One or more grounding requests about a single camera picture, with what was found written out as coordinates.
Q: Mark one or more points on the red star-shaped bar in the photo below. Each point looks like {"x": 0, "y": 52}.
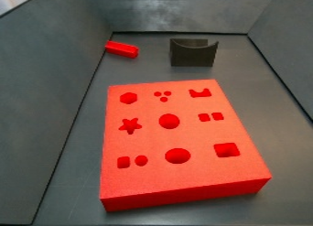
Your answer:
{"x": 122, "y": 49}

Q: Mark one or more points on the red foam shape board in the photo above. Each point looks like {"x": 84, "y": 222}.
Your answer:
{"x": 175, "y": 146}

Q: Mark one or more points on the black curved fixture block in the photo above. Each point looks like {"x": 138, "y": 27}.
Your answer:
{"x": 190, "y": 52}

